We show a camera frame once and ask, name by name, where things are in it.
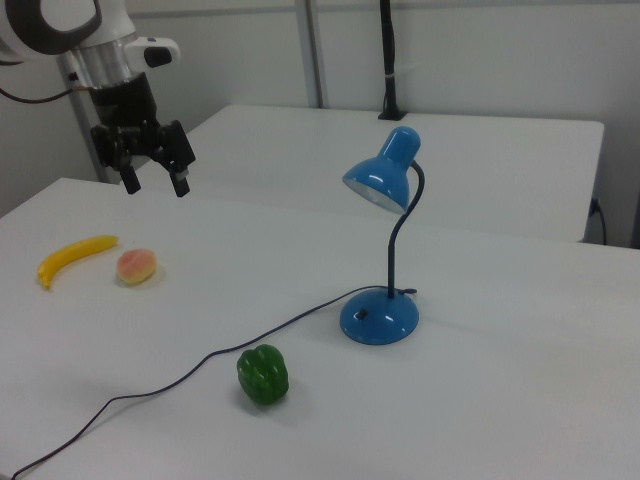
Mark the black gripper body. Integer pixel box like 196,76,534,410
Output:
89,72,197,172

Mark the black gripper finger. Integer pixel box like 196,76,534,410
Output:
167,166,193,199
119,165,143,196

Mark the blue desk lamp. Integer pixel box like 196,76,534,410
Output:
338,126,427,346

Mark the toy peach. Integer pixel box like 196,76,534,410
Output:
115,248,158,287

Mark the yellow toy banana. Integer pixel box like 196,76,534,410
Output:
36,234,120,292

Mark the green toy bell pepper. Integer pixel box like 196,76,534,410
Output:
236,344,291,407

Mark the black pole with clamp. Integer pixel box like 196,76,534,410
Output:
377,0,409,121

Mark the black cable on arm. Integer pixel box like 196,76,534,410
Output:
0,83,91,105

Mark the grey partition frame post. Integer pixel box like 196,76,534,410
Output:
303,0,332,109

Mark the black lamp power cable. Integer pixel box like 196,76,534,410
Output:
9,285,419,480

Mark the black cable beside table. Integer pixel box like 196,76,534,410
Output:
591,198,609,246

